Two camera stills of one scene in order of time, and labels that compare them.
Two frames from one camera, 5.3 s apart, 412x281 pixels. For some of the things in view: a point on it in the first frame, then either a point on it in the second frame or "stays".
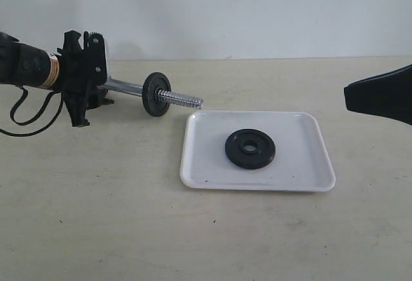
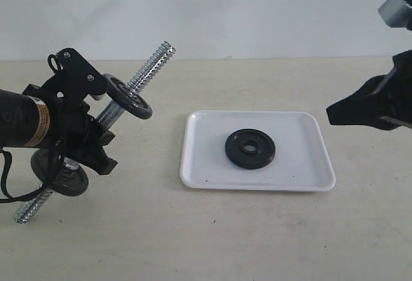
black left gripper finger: (96, 97) to (105, 138)
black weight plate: (250, 148) stays
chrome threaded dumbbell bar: (181, 99) to (103, 118)
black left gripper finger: (77, 104) to (98, 160)
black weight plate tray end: (152, 84) to (134, 105)
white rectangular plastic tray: (300, 164) stays
